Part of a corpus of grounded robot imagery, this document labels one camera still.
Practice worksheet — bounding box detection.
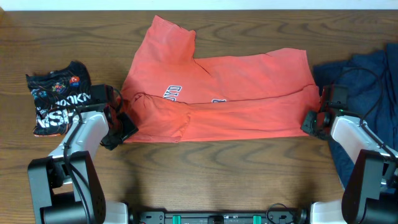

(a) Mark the orange red t-shirt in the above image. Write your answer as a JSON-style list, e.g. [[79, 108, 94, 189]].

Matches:
[[121, 16, 320, 143]]

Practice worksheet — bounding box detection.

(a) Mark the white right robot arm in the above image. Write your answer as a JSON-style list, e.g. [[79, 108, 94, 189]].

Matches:
[[302, 110, 397, 224]]

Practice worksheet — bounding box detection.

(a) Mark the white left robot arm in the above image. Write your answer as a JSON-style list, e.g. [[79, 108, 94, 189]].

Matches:
[[27, 103, 138, 224]]

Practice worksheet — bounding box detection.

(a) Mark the black printed folded shirt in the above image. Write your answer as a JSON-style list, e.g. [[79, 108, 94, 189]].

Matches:
[[25, 61, 91, 136]]

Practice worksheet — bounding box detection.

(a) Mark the dark blue denim garment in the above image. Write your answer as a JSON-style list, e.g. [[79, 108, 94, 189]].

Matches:
[[312, 42, 398, 190]]

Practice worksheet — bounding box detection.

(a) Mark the black coiled base cable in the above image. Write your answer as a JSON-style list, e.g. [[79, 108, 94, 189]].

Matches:
[[265, 203, 296, 224]]

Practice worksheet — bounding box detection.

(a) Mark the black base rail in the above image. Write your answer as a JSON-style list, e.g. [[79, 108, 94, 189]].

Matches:
[[137, 208, 310, 224]]

